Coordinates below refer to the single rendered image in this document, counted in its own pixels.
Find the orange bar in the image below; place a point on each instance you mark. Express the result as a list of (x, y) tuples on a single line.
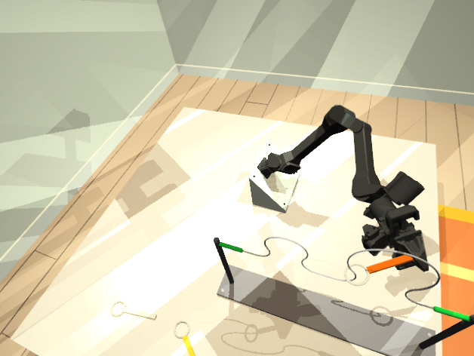
[(378, 267)]

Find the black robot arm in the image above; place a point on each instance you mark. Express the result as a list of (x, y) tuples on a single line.
[(366, 187)]

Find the yellow handle with grey ring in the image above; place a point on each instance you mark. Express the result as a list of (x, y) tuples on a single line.
[(189, 347)]

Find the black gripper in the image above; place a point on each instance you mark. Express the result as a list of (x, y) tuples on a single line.
[(404, 235)]

